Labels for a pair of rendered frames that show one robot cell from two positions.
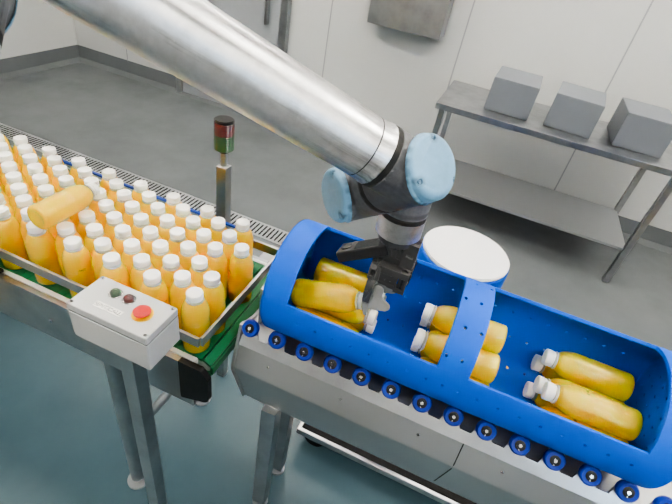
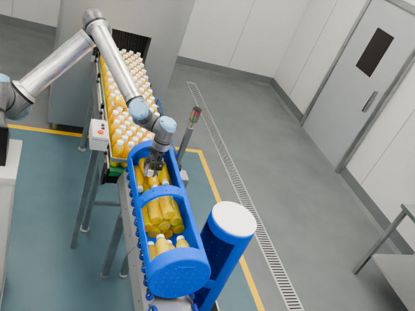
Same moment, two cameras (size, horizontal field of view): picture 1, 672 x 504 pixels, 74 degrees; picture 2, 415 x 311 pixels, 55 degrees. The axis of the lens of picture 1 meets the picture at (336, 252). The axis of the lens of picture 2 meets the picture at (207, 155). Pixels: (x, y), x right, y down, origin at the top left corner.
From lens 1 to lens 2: 1.70 m
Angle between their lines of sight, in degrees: 39
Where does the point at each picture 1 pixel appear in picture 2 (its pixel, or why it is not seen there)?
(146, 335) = (94, 136)
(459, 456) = (131, 251)
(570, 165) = not seen: outside the picture
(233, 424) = not seen: hidden behind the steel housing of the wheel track
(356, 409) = (126, 215)
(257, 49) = (116, 62)
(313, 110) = (118, 79)
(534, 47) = not seen: outside the picture
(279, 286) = (133, 150)
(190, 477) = (96, 245)
